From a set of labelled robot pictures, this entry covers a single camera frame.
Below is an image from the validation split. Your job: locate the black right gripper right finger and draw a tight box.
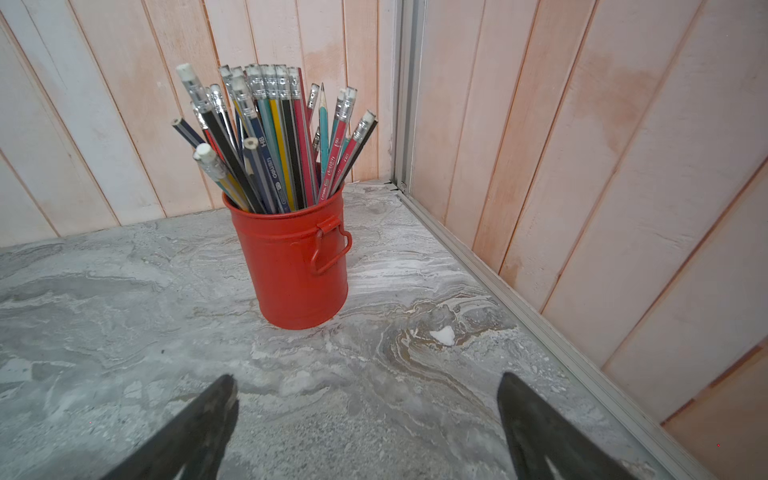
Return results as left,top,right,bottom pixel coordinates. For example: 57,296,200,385
497,372,633,479

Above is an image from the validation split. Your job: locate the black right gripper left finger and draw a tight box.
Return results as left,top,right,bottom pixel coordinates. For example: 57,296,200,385
104,374,239,479

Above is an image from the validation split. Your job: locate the red metal pencil bucket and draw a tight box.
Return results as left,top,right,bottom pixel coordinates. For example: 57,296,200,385
223,191,353,330

